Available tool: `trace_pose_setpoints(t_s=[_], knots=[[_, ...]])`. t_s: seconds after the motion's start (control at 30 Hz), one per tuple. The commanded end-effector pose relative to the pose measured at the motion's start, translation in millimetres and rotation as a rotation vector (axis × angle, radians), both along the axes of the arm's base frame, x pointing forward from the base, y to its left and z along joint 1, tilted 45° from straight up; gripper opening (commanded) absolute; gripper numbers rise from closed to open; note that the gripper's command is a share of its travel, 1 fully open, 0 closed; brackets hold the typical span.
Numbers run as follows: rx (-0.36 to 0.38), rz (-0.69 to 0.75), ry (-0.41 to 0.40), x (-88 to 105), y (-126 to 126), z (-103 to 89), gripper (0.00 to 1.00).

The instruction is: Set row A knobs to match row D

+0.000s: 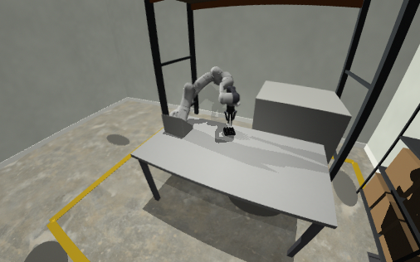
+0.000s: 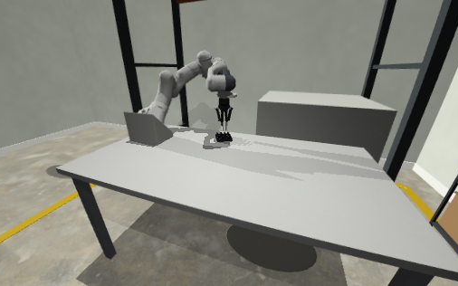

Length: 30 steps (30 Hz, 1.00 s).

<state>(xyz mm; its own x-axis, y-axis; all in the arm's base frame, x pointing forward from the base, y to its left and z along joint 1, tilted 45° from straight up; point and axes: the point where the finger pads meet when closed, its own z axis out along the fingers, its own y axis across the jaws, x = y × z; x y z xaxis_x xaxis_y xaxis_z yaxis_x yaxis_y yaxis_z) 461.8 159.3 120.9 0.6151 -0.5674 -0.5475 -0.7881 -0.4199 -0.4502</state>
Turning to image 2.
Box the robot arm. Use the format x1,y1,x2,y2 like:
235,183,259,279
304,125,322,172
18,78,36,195
138,51,237,124

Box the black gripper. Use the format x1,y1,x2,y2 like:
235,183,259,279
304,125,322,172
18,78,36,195
215,98,233,131

